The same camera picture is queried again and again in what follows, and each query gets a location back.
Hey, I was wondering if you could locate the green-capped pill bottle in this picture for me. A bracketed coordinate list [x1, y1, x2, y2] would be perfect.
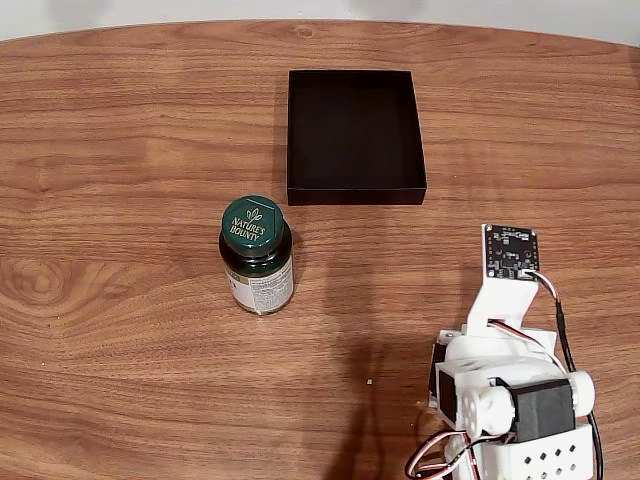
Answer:
[218, 193, 295, 316]

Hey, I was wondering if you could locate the shallow black box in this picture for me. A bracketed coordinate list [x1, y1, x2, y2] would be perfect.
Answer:
[286, 69, 428, 207]

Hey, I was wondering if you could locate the red white black servo cable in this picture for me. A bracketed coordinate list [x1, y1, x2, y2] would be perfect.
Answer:
[488, 317, 571, 374]
[404, 432, 484, 480]

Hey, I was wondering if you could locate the black camera board white mount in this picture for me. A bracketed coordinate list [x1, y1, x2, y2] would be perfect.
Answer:
[481, 223, 542, 341]

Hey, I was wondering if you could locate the black camera cable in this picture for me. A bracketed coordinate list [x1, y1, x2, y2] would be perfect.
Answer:
[528, 269, 606, 480]

